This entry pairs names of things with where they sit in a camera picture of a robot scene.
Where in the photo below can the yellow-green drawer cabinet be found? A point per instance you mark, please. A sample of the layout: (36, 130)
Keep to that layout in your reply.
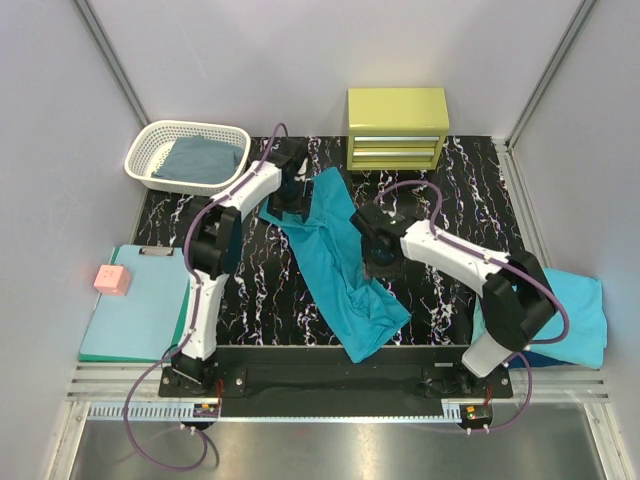
(396, 128)

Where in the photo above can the folded grey-blue t shirt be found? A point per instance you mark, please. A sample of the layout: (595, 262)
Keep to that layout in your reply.
(200, 160)

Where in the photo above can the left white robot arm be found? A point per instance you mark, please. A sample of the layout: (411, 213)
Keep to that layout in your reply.
(213, 248)

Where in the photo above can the white plastic laundry basket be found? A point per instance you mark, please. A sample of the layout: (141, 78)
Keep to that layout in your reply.
(153, 144)

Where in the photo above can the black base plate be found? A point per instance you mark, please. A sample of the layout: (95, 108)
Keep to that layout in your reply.
(404, 383)

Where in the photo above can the dark blue t shirt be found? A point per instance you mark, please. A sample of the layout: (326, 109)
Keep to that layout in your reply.
(535, 361)

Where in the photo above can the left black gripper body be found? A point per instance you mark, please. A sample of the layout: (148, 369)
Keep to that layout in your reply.
(289, 205)

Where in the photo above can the light blue clipboard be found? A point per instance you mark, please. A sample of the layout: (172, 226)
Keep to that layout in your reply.
(135, 300)

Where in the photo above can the pink cube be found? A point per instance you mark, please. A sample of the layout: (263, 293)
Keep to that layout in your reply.
(112, 280)

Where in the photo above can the teal t shirt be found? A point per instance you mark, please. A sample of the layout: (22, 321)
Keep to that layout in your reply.
(360, 312)

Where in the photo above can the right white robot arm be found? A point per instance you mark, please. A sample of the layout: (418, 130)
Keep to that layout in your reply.
(515, 296)

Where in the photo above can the light blue t shirt pile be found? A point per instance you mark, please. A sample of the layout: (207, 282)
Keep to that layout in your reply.
(586, 341)

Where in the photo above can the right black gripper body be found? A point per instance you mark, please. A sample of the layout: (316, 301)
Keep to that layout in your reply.
(376, 264)

